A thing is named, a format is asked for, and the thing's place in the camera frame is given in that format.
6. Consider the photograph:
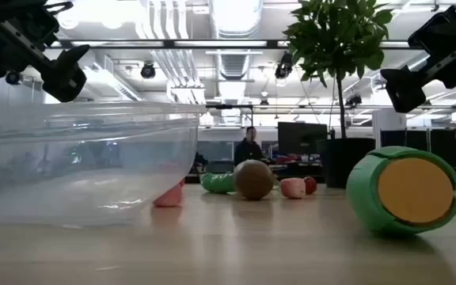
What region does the red toy strawberry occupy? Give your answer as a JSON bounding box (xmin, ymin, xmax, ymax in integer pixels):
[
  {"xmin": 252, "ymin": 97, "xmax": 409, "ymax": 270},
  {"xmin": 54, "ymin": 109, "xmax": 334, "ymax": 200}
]
[{"xmin": 303, "ymin": 176, "xmax": 318, "ymax": 196}]

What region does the pink toy fruit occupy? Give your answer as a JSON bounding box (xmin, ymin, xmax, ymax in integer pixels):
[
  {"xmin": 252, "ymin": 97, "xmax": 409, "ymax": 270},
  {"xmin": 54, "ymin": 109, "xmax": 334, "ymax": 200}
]
[{"xmin": 279, "ymin": 177, "xmax": 306, "ymax": 200}]

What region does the black plant pot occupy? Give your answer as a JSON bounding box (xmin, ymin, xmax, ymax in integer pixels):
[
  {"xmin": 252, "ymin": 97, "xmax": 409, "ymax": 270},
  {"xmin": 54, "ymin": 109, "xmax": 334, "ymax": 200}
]
[{"xmin": 315, "ymin": 137, "xmax": 376, "ymax": 189}]

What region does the black computer monitor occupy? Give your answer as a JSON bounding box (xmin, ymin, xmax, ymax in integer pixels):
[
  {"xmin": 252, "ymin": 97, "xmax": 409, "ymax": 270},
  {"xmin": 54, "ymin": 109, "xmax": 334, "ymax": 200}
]
[{"xmin": 277, "ymin": 121, "xmax": 328, "ymax": 156}]

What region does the person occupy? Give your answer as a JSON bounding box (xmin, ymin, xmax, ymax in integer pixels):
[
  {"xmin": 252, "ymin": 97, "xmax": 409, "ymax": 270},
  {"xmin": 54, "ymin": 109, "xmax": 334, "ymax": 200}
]
[{"xmin": 234, "ymin": 126, "xmax": 264, "ymax": 166}]

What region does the green leafy plant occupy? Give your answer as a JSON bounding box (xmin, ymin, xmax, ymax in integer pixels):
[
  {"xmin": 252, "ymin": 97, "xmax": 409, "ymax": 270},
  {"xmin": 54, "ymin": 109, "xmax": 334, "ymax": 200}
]
[{"xmin": 282, "ymin": 0, "xmax": 394, "ymax": 139}]

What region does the dark office partition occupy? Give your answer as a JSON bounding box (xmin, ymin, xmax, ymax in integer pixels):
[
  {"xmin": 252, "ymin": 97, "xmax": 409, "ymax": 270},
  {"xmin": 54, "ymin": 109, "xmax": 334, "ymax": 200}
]
[{"xmin": 380, "ymin": 128, "xmax": 456, "ymax": 159}]

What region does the white pillar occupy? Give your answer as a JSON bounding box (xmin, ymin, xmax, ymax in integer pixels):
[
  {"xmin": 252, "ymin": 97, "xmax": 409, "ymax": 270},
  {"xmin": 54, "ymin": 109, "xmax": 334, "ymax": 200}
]
[{"xmin": 372, "ymin": 107, "xmax": 407, "ymax": 154}]

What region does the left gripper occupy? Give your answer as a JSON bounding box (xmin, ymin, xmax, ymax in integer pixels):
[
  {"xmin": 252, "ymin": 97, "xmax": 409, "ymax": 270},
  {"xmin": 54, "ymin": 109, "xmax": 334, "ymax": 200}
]
[{"xmin": 0, "ymin": 0, "xmax": 91, "ymax": 103}]

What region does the black aluminium rig frame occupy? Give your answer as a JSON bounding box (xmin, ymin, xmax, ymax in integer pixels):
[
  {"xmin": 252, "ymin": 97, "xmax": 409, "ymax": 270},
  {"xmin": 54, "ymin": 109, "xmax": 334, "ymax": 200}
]
[{"xmin": 49, "ymin": 38, "xmax": 423, "ymax": 50}]

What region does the brown toy kiwi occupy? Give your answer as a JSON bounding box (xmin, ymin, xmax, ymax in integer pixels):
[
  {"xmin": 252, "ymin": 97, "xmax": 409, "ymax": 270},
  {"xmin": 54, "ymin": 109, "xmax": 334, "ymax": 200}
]
[{"xmin": 234, "ymin": 159, "xmax": 276, "ymax": 201}]

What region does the black ceiling spot lamp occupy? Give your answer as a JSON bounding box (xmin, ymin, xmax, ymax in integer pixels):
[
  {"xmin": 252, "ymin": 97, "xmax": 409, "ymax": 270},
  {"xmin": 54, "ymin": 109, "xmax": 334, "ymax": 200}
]
[
  {"xmin": 274, "ymin": 51, "xmax": 295, "ymax": 80},
  {"xmin": 5, "ymin": 70, "xmax": 22, "ymax": 86},
  {"xmin": 140, "ymin": 61, "xmax": 157, "ymax": 79},
  {"xmin": 345, "ymin": 93, "xmax": 363, "ymax": 108}
]

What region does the clear plastic tupperware container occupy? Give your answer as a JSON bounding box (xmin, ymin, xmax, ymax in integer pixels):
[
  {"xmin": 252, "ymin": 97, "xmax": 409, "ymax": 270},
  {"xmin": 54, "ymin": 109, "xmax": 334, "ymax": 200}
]
[{"xmin": 0, "ymin": 101, "xmax": 207, "ymax": 229}]

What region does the green toy pepper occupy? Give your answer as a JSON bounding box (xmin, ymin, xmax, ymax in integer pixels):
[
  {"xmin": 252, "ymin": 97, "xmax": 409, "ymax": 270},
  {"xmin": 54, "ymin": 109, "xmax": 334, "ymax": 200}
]
[{"xmin": 199, "ymin": 172, "xmax": 237, "ymax": 195}]

